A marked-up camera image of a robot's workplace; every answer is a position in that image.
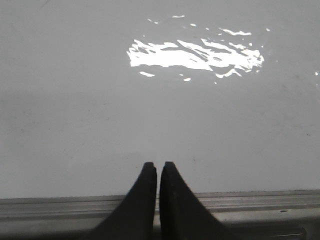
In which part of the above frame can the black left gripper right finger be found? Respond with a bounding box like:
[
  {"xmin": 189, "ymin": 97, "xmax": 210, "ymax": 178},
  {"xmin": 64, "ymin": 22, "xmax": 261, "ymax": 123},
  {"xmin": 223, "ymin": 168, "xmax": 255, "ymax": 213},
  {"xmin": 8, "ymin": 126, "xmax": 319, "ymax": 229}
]
[{"xmin": 159, "ymin": 161, "xmax": 239, "ymax": 240}]

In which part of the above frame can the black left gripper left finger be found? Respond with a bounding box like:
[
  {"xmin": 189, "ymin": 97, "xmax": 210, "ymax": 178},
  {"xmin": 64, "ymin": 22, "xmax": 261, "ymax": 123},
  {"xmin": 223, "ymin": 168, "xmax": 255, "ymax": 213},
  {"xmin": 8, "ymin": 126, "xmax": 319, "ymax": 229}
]
[{"xmin": 87, "ymin": 162, "xmax": 157, "ymax": 240}]

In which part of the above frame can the white whiteboard with aluminium frame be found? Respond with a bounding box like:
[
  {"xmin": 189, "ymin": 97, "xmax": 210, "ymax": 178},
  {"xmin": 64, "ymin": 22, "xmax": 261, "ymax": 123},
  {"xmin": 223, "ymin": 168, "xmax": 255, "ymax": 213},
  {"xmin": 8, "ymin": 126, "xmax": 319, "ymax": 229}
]
[{"xmin": 0, "ymin": 0, "xmax": 320, "ymax": 240}]

